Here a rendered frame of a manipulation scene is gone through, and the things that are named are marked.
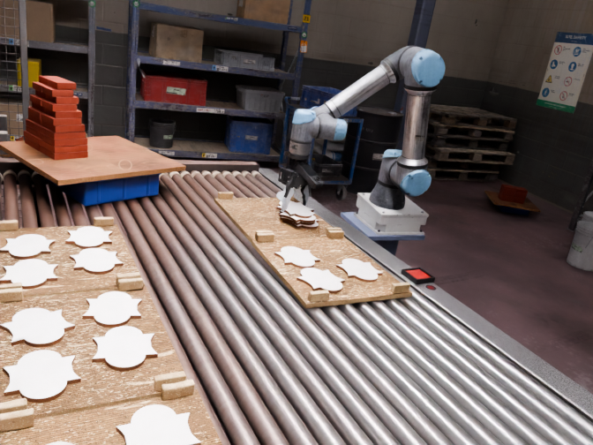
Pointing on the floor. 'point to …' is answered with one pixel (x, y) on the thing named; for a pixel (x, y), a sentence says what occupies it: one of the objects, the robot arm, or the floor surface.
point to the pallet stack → (467, 142)
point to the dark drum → (370, 146)
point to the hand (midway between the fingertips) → (295, 208)
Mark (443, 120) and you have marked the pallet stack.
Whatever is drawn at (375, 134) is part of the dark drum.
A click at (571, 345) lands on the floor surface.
